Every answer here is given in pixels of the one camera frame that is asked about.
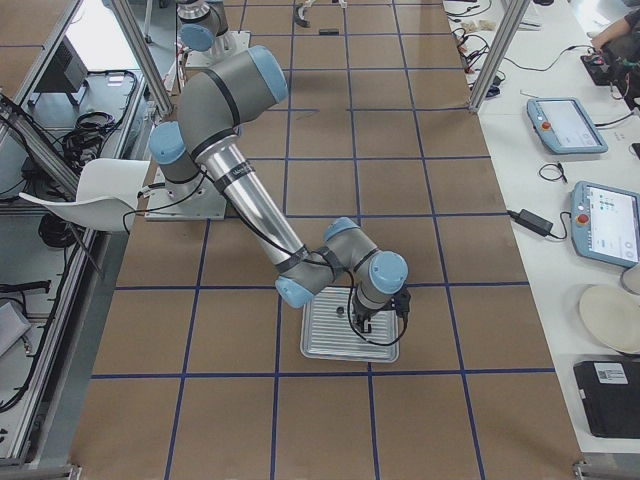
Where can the olive brake shoe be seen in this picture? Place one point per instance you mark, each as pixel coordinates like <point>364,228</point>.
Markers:
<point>299,15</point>

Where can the aluminium frame post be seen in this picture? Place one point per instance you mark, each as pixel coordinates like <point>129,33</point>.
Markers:
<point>500,45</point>

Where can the upper blue teach pendant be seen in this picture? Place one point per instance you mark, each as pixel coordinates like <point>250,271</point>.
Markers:
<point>564,127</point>

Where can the black power adapter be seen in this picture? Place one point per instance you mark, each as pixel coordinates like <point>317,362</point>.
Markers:
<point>531,221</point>

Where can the lower blue teach pendant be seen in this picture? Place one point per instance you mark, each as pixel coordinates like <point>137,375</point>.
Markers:
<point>605,223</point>

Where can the white plastic chair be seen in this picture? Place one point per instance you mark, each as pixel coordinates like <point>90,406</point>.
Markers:
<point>106,195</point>

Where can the silver ribbed metal tray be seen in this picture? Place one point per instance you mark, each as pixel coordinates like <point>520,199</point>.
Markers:
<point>324,335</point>

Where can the beige round plate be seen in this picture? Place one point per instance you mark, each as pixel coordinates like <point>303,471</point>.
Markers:
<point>611,315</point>

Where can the black laptop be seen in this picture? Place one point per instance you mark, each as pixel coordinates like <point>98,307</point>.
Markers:
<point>609,391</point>

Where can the blue teach pendant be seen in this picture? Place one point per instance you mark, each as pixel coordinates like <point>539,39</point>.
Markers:
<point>605,223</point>
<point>564,127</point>

